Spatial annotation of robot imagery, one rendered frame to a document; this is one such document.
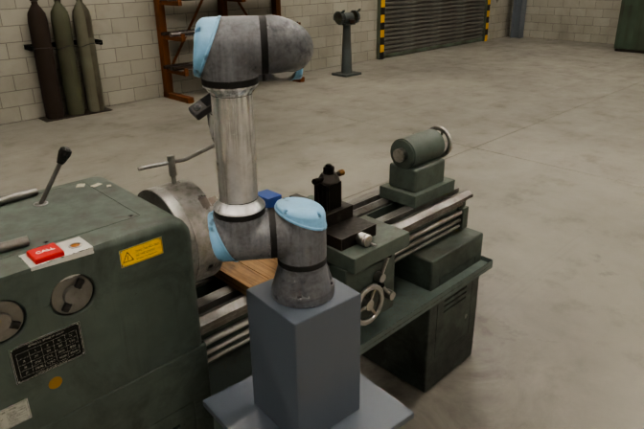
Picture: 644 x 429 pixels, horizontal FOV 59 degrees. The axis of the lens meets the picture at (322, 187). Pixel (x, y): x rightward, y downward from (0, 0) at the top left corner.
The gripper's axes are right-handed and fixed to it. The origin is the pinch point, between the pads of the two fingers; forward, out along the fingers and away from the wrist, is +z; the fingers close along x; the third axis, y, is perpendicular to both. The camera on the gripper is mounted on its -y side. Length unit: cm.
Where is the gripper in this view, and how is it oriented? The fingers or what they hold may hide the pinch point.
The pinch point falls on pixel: (214, 140)
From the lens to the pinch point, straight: 180.7
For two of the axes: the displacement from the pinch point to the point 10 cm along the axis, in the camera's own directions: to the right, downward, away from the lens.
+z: -2.4, 7.7, 5.9
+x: -6.6, -5.7, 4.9
